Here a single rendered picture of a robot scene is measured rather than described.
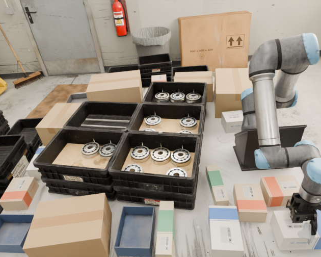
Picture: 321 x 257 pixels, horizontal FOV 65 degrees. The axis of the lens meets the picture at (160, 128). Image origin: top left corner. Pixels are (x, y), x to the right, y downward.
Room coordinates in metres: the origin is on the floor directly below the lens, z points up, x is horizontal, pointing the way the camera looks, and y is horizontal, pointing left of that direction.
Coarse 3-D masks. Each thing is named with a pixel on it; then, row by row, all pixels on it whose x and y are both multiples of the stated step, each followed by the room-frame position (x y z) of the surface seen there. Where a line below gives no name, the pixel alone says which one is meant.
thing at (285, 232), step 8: (272, 216) 0.61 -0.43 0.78; (280, 216) 0.59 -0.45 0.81; (288, 216) 0.58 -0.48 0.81; (320, 216) 0.57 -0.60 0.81; (272, 224) 0.59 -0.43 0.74; (280, 224) 0.55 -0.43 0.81; (288, 224) 0.55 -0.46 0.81; (296, 224) 0.54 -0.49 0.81; (320, 224) 0.53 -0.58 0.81; (280, 232) 0.53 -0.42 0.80; (288, 232) 0.52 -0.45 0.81; (296, 232) 0.51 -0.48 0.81; (320, 232) 0.50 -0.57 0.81; (280, 240) 0.51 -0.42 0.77; (288, 240) 0.49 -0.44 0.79; (296, 240) 0.49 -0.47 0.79; (304, 240) 0.49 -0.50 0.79; (320, 240) 0.48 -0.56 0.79; (280, 248) 0.50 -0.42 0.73; (288, 248) 0.49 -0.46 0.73; (296, 248) 0.49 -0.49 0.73; (304, 248) 0.49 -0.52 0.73; (312, 248) 0.48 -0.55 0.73; (320, 248) 0.48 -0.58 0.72
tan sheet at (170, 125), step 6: (144, 120) 1.35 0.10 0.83; (162, 120) 1.33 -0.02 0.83; (168, 120) 1.32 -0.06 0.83; (174, 120) 1.31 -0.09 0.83; (198, 120) 1.28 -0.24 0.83; (144, 126) 1.28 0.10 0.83; (162, 126) 1.26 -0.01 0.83; (168, 126) 1.25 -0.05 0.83; (174, 126) 1.25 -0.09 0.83; (198, 126) 1.22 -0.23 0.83; (174, 132) 1.19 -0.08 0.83; (192, 132) 1.17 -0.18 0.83
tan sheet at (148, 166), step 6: (150, 150) 1.05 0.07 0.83; (150, 156) 1.01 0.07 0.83; (192, 156) 0.97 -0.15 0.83; (126, 162) 0.98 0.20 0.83; (132, 162) 0.97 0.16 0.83; (144, 162) 0.96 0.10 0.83; (150, 162) 0.96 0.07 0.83; (168, 162) 0.95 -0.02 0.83; (192, 162) 0.93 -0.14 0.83; (144, 168) 0.92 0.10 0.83; (150, 168) 0.92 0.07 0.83; (156, 168) 0.91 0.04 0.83; (162, 168) 0.91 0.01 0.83; (168, 168) 0.90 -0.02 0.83; (186, 168) 0.89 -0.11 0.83; (192, 168) 0.88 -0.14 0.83
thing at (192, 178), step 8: (168, 136) 1.04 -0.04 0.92; (176, 136) 1.03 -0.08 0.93; (184, 136) 1.02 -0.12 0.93; (192, 136) 1.01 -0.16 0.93; (120, 144) 1.01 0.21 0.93; (112, 160) 0.90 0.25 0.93; (128, 176) 0.80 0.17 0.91; (136, 176) 0.79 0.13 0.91; (144, 176) 0.78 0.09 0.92; (152, 176) 0.77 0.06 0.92; (160, 176) 0.76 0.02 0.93; (168, 176) 0.76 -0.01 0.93; (176, 176) 0.75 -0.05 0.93; (184, 176) 0.75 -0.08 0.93; (192, 176) 0.74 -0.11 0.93
